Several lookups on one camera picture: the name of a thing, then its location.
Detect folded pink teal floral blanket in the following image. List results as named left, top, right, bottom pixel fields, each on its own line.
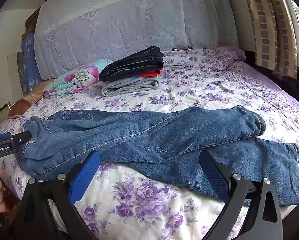
left=43, top=59, right=113, bottom=99

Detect wooden headboard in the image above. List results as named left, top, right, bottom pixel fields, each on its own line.
left=24, top=7, right=42, bottom=33

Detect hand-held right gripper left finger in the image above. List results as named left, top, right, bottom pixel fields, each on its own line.
left=17, top=151, right=101, bottom=240

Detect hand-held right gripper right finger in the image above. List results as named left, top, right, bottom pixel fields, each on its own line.
left=199, top=150, right=283, bottom=240

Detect folded dark navy pants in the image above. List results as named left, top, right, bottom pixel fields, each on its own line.
left=99, top=45, right=164, bottom=82

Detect white lace headboard cover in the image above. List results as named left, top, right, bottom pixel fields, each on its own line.
left=34, top=0, right=240, bottom=80

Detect folded grey garment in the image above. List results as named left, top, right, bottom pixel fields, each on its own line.
left=101, top=76, right=162, bottom=97

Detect beige checked curtain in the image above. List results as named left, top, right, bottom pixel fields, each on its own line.
left=241, top=0, right=298, bottom=79

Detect blue printed cloth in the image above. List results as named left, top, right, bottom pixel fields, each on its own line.
left=21, top=31, right=43, bottom=95

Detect purple floral bedspread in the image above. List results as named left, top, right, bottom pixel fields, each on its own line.
left=0, top=45, right=299, bottom=240

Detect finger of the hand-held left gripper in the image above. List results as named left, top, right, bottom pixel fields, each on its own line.
left=12, top=129, right=33, bottom=145

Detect folded red garment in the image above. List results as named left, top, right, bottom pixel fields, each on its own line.
left=137, top=68, right=163, bottom=78

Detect lilac pillow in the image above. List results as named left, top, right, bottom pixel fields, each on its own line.
left=207, top=44, right=246, bottom=63

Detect blue denim pants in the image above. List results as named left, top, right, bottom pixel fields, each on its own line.
left=14, top=105, right=299, bottom=207

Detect brown cushion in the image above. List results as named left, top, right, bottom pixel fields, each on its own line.
left=7, top=99, right=32, bottom=119

